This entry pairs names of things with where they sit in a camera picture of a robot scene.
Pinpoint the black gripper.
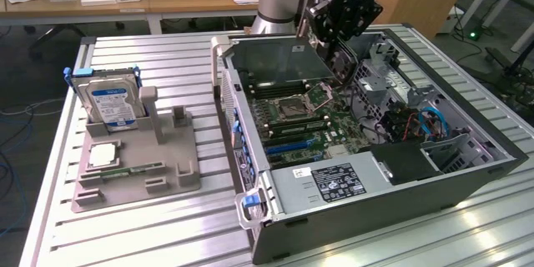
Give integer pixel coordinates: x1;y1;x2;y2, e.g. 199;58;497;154
306;0;394;45

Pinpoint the graphics card with metal bracket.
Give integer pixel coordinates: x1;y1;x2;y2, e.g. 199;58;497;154
295;0;361;86

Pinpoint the perforated metal drive cage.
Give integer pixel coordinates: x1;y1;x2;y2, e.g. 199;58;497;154
351;38;421;124

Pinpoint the metal socket cover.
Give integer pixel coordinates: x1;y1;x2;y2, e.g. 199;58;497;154
306;81;335;106

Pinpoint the CPU socket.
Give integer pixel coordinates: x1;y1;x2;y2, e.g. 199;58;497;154
275;94;313;121

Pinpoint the dark installed RAM stick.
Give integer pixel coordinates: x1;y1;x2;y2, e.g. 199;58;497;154
269;119;331;135

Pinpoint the wooden desk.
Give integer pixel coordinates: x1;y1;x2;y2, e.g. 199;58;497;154
0;0;377;35

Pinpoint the green motherboard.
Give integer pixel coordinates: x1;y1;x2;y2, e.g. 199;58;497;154
249;81;375;168

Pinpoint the black floor stand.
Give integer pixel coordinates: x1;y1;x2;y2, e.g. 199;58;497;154
484;46;534;102

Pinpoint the long PCIe expansion slot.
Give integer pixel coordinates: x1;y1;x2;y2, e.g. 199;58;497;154
265;140;314;155

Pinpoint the grey metal disk bay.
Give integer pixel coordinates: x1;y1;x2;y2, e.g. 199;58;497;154
419;128;500;176

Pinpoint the grey power supply unit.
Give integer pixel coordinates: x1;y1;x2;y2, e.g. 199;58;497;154
266;151;395;215

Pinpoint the hard disk with blue label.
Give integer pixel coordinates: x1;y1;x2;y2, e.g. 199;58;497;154
75;78;142;133

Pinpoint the black open PC case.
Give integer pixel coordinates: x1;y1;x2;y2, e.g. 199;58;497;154
210;28;530;265

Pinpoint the blue plastic disk caddy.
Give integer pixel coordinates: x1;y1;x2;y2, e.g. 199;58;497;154
62;64;144;114

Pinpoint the grey printed parts rack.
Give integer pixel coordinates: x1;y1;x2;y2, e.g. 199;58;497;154
70;86;202;214

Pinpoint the black chair base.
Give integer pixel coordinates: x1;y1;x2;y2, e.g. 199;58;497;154
23;21;126;60

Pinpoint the green RAM stick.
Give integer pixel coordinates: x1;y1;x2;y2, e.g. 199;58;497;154
82;163;164;182

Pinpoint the silver CPU chip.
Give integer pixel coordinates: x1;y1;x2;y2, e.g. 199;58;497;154
88;144;119;168

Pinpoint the black floor cable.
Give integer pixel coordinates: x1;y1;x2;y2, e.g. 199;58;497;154
450;4;494;71

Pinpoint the red wire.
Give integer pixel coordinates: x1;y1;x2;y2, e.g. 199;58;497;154
405;111;419;140

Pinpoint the light blue data wire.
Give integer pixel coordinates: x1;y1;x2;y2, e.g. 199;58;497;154
418;106;451;139

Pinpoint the white floor cable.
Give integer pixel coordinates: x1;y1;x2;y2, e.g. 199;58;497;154
0;98;64;117

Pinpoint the blue floor cable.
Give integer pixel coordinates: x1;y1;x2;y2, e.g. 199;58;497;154
0;113;35;233

